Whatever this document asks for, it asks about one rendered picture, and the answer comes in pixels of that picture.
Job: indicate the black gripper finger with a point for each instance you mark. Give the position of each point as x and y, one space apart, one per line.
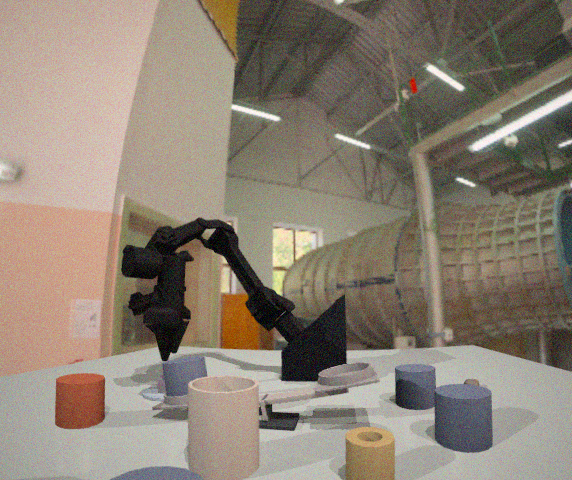
165 336
182 329

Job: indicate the tan cup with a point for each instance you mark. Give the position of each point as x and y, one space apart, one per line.
223 424

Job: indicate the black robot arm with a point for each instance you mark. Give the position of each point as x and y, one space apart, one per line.
159 258

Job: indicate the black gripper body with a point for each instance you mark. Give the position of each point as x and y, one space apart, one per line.
171 299

